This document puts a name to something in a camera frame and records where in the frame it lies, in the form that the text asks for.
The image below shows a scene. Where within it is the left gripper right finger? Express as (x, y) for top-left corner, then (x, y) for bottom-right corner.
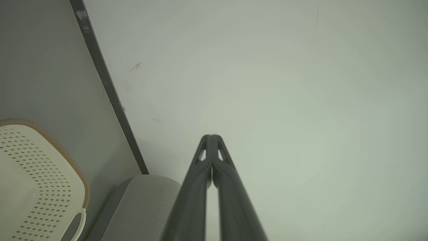
(211, 135), (268, 241)

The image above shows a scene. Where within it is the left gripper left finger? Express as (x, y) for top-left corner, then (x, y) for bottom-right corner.
(160, 135), (213, 241)

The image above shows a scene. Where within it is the cream perforated laundry basket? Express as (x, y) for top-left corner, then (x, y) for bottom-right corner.
(0, 118), (91, 241)

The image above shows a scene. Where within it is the grey fabric sofa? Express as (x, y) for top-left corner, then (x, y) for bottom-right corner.
(85, 174), (183, 241)

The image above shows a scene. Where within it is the black baseboard strip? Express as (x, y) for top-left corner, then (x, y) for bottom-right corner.
(69, 0), (150, 175)

